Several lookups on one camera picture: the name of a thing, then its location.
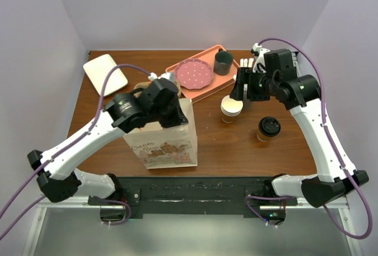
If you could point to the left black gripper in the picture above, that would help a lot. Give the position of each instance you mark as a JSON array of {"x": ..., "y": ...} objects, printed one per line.
[{"x": 179, "y": 118}]

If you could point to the paper bag with orange handles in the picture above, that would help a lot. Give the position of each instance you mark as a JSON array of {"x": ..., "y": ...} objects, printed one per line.
[{"x": 159, "y": 148}]

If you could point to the pink dotted plate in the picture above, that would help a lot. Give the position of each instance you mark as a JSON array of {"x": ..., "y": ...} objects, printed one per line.
[{"x": 194, "y": 74}]

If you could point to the single brown paper cup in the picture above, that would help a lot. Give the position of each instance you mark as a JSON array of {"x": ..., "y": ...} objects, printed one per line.
[{"x": 262, "y": 137}]

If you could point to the cardboard cup carrier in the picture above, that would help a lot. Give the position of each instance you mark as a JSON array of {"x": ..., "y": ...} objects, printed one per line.
[{"x": 144, "y": 85}]

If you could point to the black coffee cup lid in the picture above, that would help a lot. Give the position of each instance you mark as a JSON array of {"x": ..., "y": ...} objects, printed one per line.
[{"x": 269, "y": 126}]

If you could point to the dark grey mug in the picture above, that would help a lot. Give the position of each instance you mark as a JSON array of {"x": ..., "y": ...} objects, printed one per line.
[{"x": 222, "y": 62}]

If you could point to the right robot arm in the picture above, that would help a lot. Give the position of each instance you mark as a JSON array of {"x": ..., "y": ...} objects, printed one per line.
[{"x": 292, "y": 91}]

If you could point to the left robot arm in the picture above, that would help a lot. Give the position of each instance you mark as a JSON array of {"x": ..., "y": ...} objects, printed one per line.
[{"x": 58, "y": 175}]

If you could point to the stack of paper cups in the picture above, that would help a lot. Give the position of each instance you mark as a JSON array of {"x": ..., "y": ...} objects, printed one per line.
[{"x": 230, "y": 109}]

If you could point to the aluminium frame rail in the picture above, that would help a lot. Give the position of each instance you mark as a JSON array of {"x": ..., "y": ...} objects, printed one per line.
[{"x": 342, "y": 208}]

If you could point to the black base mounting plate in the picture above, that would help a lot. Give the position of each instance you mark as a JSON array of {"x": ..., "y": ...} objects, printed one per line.
[{"x": 200, "y": 196}]

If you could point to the white wrapped stirrer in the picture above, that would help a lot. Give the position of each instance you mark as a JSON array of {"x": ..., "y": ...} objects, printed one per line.
[
  {"x": 244, "y": 62},
  {"x": 251, "y": 62}
]

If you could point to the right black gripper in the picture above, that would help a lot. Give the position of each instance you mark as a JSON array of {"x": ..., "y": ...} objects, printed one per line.
[{"x": 237, "y": 92}]

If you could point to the grey stirrer holder cup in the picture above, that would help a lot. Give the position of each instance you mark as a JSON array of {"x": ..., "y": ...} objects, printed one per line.
[{"x": 247, "y": 104}]

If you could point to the white takeout box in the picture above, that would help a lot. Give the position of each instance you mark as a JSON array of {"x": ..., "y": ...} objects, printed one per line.
[{"x": 97, "y": 70}]

